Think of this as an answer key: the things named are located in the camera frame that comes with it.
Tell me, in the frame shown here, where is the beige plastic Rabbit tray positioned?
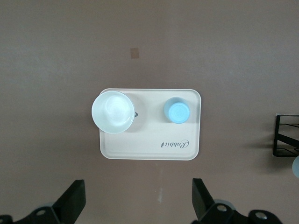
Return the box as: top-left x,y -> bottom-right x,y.
99,88 -> 202,161

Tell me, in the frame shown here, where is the light blue plastic cup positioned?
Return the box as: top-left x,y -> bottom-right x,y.
163,97 -> 191,124

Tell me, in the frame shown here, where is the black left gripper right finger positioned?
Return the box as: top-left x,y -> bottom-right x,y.
192,178 -> 285,224

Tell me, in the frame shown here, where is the grey plastic cup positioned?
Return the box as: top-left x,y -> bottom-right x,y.
292,155 -> 299,179

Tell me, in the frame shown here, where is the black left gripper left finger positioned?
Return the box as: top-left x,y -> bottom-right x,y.
0,179 -> 86,224

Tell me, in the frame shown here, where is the white ceramic bowl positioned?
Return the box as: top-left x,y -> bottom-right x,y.
91,91 -> 139,134

